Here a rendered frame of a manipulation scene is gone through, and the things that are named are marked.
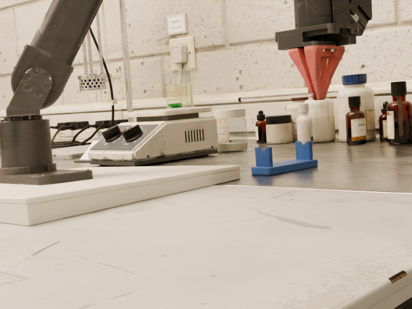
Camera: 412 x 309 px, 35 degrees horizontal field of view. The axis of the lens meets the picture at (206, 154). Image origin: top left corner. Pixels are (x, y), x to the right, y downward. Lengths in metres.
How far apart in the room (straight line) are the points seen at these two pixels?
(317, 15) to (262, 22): 0.67
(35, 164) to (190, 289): 0.48
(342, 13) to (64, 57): 0.38
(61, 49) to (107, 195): 0.23
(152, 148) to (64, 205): 0.46
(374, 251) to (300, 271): 0.06
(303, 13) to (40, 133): 0.39
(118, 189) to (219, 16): 1.03
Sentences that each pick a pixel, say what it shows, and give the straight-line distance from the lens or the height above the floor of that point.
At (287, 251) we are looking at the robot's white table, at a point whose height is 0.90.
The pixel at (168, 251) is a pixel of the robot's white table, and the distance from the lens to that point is 0.46.
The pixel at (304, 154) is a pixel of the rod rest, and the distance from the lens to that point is 0.92.
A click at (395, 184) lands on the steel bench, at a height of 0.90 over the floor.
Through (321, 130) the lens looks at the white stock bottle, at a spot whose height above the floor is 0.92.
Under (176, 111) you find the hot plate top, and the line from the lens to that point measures 1.13.
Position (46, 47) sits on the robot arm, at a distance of 0.83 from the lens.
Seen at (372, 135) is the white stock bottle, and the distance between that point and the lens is 1.31.
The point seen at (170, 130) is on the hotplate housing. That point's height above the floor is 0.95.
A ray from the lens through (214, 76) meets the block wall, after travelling 1.67.
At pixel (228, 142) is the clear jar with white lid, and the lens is 1.23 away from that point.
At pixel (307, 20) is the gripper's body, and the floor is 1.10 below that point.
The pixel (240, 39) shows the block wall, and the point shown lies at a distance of 1.62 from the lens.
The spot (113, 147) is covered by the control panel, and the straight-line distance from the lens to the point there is 1.11.
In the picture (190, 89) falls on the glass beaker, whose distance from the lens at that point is 1.18.
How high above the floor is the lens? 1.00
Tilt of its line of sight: 5 degrees down
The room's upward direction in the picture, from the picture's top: 4 degrees counter-clockwise
